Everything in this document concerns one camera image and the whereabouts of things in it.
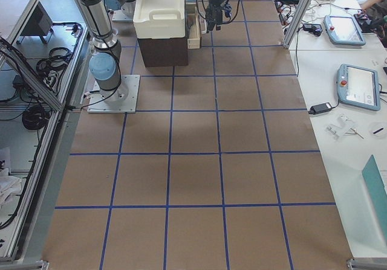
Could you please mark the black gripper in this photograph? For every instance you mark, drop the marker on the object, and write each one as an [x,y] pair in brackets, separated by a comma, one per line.
[213,11]

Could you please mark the light wooden drawer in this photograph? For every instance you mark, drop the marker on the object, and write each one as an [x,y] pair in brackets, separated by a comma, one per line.
[193,31]

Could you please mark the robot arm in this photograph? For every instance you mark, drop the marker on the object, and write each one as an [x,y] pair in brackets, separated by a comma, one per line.
[111,20]

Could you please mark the white plastic tray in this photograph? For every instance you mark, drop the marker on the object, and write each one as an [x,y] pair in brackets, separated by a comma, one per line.
[159,19]

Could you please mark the dark wooden cabinet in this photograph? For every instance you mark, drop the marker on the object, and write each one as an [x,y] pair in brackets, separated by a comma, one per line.
[164,52]

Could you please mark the blue teach pendant far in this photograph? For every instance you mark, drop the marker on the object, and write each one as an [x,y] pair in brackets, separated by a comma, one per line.
[344,30]

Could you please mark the blue teach pendant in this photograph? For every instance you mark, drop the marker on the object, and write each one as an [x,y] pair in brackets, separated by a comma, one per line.
[359,87]
[344,30]

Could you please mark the black power adapter on table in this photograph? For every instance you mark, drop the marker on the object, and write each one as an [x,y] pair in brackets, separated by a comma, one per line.
[320,108]

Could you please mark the blue teach pendant near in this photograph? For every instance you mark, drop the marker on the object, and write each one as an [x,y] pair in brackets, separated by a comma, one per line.
[359,87]

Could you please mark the teal folder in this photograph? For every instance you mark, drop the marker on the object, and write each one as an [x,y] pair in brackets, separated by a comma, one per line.
[376,190]

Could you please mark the aluminium frame post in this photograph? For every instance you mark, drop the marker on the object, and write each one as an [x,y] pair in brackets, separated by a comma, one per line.
[295,22]

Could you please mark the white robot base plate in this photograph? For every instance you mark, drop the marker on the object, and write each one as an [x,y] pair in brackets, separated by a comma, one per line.
[123,100]

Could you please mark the aluminium frame rail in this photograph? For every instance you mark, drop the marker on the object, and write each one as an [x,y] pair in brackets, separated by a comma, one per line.
[18,62]

